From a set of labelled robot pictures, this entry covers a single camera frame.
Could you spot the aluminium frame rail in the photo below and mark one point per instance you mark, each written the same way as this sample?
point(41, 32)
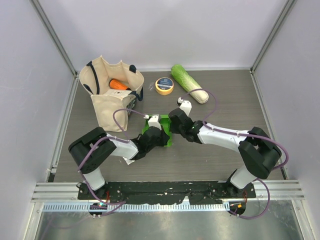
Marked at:
point(55, 192)

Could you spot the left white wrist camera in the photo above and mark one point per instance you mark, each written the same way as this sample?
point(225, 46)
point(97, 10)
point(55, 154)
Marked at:
point(154, 121)

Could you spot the beige canvas tote bag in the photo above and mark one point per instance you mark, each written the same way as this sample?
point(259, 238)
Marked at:
point(95, 77)

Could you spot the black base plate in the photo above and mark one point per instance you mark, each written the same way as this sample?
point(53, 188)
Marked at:
point(172, 192)

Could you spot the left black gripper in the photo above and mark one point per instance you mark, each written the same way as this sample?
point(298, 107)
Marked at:
point(164, 138)

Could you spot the white slotted cable duct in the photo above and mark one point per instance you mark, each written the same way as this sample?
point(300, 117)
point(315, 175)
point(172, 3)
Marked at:
point(126, 208)

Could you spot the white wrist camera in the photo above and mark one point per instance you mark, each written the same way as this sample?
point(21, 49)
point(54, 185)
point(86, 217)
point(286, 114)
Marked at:
point(154, 121)
point(184, 105)

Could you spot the napa cabbage toy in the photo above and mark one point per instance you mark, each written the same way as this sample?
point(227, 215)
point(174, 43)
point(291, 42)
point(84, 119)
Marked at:
point(187, 82)

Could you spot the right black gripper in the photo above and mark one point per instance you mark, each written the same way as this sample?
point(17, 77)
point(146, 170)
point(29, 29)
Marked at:
point(173, 129)

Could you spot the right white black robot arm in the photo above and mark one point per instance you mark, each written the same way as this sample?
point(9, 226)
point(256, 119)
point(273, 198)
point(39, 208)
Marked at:
point(259, 154)

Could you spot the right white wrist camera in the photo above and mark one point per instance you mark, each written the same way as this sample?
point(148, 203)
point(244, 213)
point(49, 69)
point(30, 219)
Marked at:
point(184, 105)

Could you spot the small clear plastic bag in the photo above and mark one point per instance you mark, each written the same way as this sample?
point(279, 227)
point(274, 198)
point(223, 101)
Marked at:
point(128, 161)

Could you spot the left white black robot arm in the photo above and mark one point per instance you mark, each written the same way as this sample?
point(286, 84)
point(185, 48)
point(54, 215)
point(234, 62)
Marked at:
point(92, 149)

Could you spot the orange bottle in bag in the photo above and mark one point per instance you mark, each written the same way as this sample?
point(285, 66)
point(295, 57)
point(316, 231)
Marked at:
point(118, 85)

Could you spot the yellow masking tape roll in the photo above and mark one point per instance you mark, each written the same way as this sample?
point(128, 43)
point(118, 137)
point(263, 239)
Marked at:
point(164, 86)

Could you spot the green paper box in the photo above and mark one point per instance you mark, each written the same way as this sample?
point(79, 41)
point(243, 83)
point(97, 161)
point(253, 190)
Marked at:
point(166, 123)

